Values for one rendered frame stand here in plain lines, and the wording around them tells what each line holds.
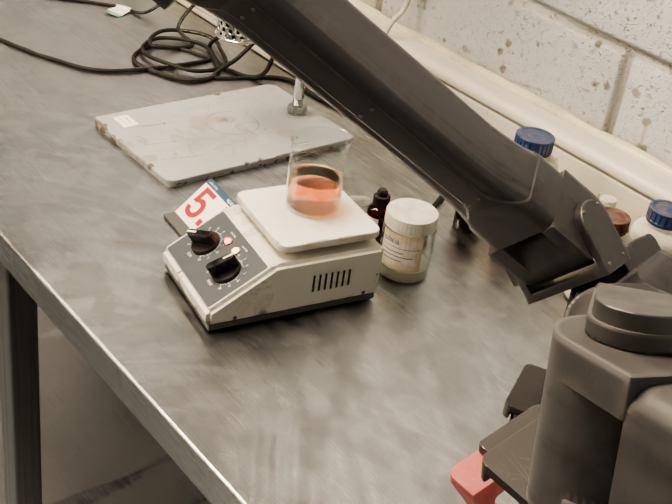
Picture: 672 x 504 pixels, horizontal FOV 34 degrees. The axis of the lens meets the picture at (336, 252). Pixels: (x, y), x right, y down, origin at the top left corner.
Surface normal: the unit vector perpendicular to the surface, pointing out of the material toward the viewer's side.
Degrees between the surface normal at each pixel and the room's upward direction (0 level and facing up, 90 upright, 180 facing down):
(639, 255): 44
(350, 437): 0
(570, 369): 84
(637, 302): 18
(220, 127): 0
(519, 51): 90
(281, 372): 0
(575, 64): 90
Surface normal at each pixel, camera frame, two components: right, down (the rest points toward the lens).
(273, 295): 0.47, 0.51
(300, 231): 0.12, -0.84
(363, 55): 0.60, -0.27
